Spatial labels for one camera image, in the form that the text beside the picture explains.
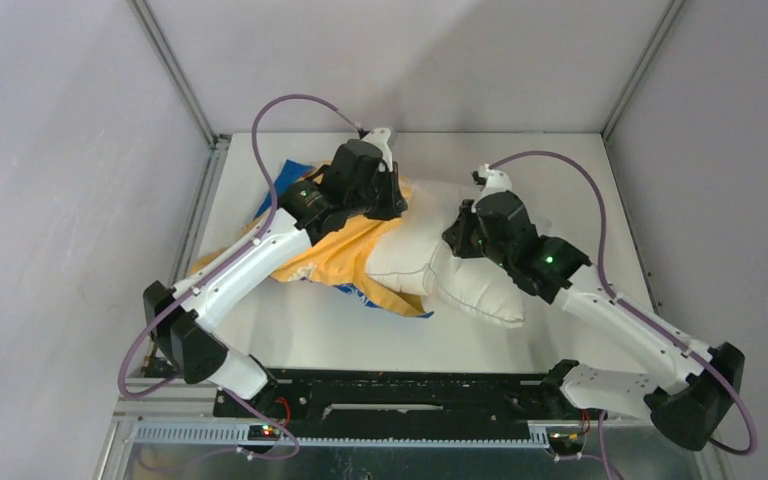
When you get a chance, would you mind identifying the white pillow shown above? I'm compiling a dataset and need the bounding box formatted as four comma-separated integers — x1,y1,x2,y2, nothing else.
365,179,542,328

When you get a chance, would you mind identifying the yellow and blue pillowcase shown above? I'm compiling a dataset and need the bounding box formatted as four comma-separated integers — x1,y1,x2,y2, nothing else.
188,159,433,318

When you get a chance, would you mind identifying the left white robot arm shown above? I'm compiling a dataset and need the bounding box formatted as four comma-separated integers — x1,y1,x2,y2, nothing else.
143,128,407,417

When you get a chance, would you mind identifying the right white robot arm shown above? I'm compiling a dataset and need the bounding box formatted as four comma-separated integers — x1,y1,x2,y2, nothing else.
442,191,745,451

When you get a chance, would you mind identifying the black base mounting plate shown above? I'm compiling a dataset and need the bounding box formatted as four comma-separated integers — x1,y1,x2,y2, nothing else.
251,369,599,443

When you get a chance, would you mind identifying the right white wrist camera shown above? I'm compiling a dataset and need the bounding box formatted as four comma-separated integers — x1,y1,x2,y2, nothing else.
472,164,512,198

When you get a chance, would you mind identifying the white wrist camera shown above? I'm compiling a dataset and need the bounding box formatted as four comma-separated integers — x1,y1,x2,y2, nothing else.
359,127,396,171
472,164,512,198

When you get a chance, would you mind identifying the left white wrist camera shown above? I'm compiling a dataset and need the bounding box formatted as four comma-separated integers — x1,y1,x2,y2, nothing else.
359,127,396,171

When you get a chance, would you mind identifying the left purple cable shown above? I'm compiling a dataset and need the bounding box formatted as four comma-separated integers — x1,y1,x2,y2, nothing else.
117,93,367,462

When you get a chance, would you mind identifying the aluminium frame rail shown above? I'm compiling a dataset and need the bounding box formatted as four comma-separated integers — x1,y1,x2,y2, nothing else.
95,370,733,479

